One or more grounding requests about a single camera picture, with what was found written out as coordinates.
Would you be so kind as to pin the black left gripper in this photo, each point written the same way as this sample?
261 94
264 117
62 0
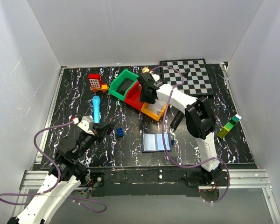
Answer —
99 130

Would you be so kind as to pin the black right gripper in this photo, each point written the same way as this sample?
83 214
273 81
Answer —
147 82

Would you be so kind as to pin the navy blue card holder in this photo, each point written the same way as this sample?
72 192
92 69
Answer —
151 143

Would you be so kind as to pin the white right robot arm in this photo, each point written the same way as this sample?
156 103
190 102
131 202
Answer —
200 118

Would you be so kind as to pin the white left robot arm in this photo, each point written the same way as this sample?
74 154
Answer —
66 172

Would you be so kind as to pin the white cards stack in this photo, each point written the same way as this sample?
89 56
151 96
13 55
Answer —
157 107

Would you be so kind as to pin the cream toy microphone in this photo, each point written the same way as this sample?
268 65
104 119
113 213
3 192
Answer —
145 69

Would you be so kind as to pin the blue lego brick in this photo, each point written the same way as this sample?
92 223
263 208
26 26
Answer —
120 132

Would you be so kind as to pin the red plastic bin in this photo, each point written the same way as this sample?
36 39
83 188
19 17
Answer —
133 96

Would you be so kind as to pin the yellow plastic bin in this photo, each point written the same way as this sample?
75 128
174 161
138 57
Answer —
155 117

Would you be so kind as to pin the blue toy microphone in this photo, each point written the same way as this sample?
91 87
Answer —
96 109

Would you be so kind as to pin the green plastic bin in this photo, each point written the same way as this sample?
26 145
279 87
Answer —
116 82

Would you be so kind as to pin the black silver microphone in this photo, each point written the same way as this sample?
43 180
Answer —
176 120

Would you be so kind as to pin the red yellow toy train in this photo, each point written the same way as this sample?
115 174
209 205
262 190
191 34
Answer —
96 83

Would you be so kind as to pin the black white chessboard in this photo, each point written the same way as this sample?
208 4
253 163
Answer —
191 76

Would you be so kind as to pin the green lego brick stack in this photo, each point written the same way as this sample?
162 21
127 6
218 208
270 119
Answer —
228 126

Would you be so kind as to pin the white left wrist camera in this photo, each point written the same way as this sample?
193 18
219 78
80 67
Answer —
86 123

